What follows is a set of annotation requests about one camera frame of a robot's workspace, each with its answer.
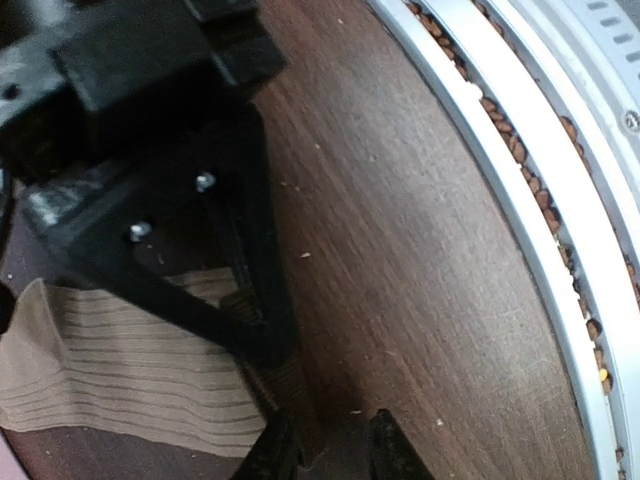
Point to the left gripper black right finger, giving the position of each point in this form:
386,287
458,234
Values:
277,452

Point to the tan brown sock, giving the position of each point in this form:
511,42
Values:
85,358

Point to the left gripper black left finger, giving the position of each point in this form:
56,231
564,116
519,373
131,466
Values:
205,196

